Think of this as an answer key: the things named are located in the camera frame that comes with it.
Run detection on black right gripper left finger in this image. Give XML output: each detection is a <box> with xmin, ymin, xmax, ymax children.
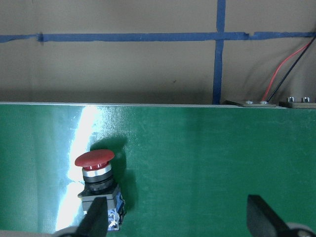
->
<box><xmin>74</xmin><ymin>197</ymin><xmax>108</xmax><ymax>237</ymax></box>

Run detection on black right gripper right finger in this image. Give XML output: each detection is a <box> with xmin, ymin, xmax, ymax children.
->
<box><xmin>246</xmin><ymin>195</ymin><xmax>294</xmax><ymax>237</ymax></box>

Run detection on red push button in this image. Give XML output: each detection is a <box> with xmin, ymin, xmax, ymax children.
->
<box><xmin>75</xmin><ymin>149</ymin><xmax>125</xmax><ymax>231</ymax></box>

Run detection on green conveyor belt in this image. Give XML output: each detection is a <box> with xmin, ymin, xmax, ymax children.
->
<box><xmin>0</xmin><ymin>104</ymin><xmax>316</xmax><ymax>237</ymax></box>

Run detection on red black wire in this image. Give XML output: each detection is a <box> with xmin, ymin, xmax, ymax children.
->
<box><xmin>263</xmin><ymin>36</ymin><xmax>316</xmax><ymax>102</ymax></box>

